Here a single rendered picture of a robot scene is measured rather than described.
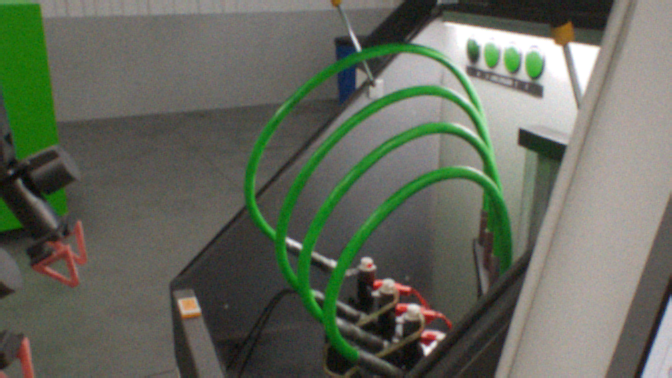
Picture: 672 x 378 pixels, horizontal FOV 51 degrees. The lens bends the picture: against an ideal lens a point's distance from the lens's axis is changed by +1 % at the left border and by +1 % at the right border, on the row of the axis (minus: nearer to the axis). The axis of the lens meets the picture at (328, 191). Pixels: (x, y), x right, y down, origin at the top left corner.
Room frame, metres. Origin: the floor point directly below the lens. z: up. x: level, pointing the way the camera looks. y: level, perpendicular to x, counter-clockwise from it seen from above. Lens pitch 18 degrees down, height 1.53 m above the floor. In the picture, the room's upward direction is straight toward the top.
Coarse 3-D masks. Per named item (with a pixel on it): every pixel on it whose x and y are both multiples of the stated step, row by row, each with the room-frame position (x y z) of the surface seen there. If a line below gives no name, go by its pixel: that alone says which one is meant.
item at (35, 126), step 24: (0, 0) 4.13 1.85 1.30; (24, 0) 4.13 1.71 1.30; (0, 24) 3.76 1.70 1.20; (24, 24) 3.82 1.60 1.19; (0, 48) 3.75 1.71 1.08; (24, 48) 3.81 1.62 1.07; (0, 72) 3.74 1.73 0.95; (24, 72) 3.80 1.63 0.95; (48, 72) 3.87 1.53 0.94; (24, 96) 3.79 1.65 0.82; (48, 96) 3.86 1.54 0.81; (24, 120) 3.79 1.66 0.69; (48, 120) 3.85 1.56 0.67; (24, 144) 3.78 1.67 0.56; (48, 144) 3.84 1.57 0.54; (0, 216) 3.68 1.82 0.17; (0, 240) 3.71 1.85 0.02
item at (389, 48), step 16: (368, 48) 0.96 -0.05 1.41; (384, 48) 0.96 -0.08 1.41; (400, 48) 0.97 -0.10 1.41; (416, 48) 0.98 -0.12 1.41; (336, 64) 0.94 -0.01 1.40; (352, 64) 0.95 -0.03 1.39; (448, 64) 1.00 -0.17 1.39; (320, 80) 0.93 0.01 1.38; (464, 80) 1.00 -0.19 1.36; (304, 96) 0.93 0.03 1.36; (288, 112) 0.92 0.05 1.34; (480, 112) 1.01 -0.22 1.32; (272, 128) 0.91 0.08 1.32; (256, 144) 0.91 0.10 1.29; (256, 160) 0.90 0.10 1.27; (256, 208) 0.91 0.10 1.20; (256, 224) 0.91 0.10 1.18; (272, 240) 0.91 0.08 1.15
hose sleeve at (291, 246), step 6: (288, 240) 0.92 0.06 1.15; (288, 246) 0.92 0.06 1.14; (294, 246) 0.92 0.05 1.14; (300, 246) 0.93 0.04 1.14; (294, 252) 0.92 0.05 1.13; (312, 252) 0.93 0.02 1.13; (312, 258) 0.93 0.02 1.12; (318, 258) 0.93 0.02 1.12; (324, 258) 0.94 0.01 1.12; (312, 264) 0.93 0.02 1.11; (318, 264) 0.93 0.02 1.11; (324, 264) 0.93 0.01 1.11; (324, 270) 0.94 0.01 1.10
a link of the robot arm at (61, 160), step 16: (16, 160) 1.18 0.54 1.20; (32, 160) 1.13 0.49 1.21; (48, 160) 1.14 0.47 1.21; (64, 160) 1.14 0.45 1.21; (0, 176) 1.10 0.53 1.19; (32, 176) 1.13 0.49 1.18; (48, 176) 1.13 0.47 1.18; (64, 176) 1.13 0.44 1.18; (80, 176) 1.17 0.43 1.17; (48, 192) 1.13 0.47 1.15
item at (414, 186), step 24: (456, 168) 0.73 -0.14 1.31; (408, 192) 0.71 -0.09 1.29; (384, 216) 0.70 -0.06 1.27; (504, 216) 0.75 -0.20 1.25; (360, 240) 0.69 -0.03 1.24; (504, 240) 0.76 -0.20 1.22; (336, 264) 0.69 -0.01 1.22; (504, 264) 0.76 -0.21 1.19; (336, 288) 0.69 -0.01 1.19; (336, 336) 0.69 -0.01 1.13; (360, 360) 0.69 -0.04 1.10
